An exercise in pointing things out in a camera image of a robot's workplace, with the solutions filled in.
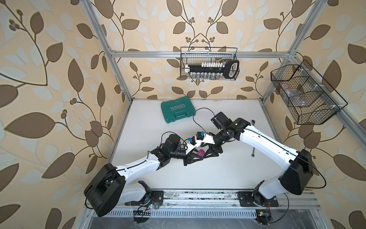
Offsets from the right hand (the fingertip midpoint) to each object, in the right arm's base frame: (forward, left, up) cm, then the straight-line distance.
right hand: (203, 149), depth 75 cm
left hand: (-2, +2, -2) cm, 3 cm away
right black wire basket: (+17, -56, +17) cm, 61 cm away
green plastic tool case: (+39, +18, -11) cm, 44 cm away
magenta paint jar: (-3, +1, +2) cm, 4 cm away
